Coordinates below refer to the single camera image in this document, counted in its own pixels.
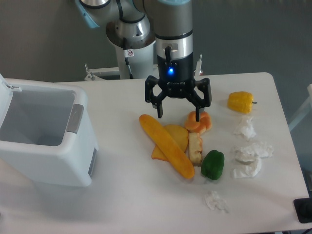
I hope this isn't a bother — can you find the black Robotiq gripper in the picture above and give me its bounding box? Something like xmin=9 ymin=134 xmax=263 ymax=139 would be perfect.
xmin=144 ymin=53 xmax=212 ymax=122

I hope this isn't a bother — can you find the long orange baguette bread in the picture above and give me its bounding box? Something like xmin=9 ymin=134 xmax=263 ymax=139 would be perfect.
xmin=139 ymin=114 xmax=195 ymax=179

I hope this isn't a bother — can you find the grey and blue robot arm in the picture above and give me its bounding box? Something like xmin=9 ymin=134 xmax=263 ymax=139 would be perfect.
xmin=76 ymin=0 xmax=212 ymax=120

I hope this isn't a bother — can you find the orange knotted bread roll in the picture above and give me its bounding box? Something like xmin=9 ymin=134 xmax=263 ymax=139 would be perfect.
xmin=184 ymin=111 xmax=212 ymax=135

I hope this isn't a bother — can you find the flat yellow bread slice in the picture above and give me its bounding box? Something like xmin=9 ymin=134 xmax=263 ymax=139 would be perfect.
xmin=151 ymin=124 xmax=189 ymax=161

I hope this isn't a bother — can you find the rectangular toasted bread piece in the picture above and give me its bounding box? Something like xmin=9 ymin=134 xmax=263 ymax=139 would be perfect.
xmin=189 ymin=133 xmax=203 ymax=166

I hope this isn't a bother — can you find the yellow bell pepper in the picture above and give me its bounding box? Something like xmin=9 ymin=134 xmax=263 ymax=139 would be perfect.
xmin=227 ymin=91 xmax=257 ymax=114

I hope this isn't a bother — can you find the crumpled white tissue upper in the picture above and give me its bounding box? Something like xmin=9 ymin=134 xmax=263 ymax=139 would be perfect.
xmin=233 ymin=116 xmax=256 ymax=141

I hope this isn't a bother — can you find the green bell pepper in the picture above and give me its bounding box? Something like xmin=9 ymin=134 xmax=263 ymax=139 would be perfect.
xmin=201 ymin=150 xmax=225 ymax=180

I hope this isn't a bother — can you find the crumpled white tissue middle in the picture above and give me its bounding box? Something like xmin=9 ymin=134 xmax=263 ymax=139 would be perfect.
xmin=233 ymin=141 xmax=274 ymax=164

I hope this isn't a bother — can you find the crumpled white tissue lower right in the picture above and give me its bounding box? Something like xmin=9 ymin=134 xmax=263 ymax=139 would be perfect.
xmin=232 ymin=157 xmax=262 ymax=179

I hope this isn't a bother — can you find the small crumpled white tissue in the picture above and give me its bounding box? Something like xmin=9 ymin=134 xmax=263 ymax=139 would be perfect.
xmin=204 ymin=191 xmax=229 ymax=213

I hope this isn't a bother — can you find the white open trash bin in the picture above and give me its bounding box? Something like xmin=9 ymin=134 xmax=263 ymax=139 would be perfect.
xmin=0 ymin=78 xmax=99 ymax=187

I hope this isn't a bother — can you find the black device at edge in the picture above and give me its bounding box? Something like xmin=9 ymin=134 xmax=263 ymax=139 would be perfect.
xmin=293 ymin=198 xmax=312 ymax=223

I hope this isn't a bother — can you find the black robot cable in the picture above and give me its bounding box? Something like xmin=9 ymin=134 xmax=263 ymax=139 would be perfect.
xmin=122 ymin=38 xmax=134 ymax=79

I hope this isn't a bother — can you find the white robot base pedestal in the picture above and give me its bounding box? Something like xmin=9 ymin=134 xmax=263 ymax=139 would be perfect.
xmin=106 ymin=17 xmax=155 ymax=79

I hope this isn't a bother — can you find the white metal base frame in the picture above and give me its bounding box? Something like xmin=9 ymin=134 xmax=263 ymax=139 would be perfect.
xmin=84 ymin=63 xmax=120 ymax=81

